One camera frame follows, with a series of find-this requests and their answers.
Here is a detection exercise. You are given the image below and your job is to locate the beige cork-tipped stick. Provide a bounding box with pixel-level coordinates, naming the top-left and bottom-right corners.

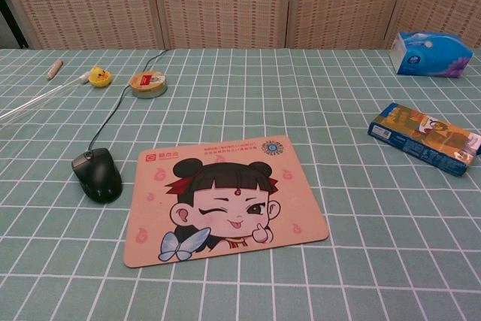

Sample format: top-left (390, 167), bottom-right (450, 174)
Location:
top-left (47, 59), bottom-right (62, 80)

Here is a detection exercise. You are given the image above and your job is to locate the blue and orange carton box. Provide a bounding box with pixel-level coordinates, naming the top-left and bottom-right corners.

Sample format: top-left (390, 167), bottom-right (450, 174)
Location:
top-left (367, 101), bottom-right (481, 178)

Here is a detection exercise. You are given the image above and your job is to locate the yellow duck toy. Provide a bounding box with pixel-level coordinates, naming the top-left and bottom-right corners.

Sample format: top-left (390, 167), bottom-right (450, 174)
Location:
top-left (88, 66), bottom-right (113, 89)

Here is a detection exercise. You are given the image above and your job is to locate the clear plastic tube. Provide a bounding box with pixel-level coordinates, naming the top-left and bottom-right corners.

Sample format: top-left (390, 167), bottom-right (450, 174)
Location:
top-left (0, 76), bottom-right (90, 129)

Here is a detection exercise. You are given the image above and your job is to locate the black wired computer mouse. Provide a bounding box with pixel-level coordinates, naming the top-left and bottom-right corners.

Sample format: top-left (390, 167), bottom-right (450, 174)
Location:
top-left (71, 147), bottom-right (123, 204)

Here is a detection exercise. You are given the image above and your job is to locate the black mouse cable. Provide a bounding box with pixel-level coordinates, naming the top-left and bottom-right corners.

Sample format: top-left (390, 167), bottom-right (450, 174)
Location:
top-left (88, 49), bottom-right (170, 152)

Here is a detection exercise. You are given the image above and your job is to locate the blue tissue box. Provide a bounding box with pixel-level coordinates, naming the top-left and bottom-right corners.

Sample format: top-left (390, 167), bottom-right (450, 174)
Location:
top-left (388, 32), bottom-right (474, 79)

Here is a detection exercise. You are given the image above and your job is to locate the green checked tablecloth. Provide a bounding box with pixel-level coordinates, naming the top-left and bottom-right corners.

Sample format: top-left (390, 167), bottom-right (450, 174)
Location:
top-left (0, 47), bottom-right (481, 321)

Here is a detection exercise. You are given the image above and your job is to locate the round yellow tape roll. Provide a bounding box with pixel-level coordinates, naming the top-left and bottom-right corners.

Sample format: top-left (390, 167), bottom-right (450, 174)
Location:
top-left (129, 71), bottom-right (168, 101)

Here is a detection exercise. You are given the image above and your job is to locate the cartoon girl mouse pad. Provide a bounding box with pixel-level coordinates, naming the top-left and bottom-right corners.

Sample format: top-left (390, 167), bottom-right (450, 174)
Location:
top-left (123, 135), bottom-right (331, 269)

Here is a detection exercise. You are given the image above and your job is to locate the woven bamboo folding screen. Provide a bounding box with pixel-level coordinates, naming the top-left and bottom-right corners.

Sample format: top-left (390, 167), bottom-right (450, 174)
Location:
top-left (0, 0), bottom-right (481, 50)

